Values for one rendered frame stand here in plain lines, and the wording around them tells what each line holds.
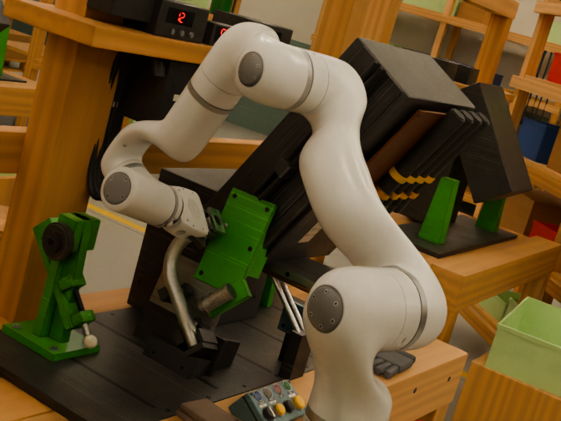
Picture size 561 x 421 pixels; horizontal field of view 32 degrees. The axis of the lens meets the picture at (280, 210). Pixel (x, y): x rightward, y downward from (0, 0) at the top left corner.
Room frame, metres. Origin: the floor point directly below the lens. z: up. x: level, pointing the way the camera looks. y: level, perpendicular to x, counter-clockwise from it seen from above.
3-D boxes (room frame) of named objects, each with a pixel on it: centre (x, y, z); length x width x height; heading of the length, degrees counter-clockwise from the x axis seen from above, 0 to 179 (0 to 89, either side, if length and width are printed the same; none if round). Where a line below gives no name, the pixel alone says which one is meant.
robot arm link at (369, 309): (1.32, -0.15, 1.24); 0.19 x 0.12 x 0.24; 135
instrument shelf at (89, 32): (2.25, 0.30, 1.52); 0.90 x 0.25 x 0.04; 149
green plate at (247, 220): (2.02, 0.06, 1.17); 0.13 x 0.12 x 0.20; 149
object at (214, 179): (2.28, 0.14, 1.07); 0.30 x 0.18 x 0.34; 149
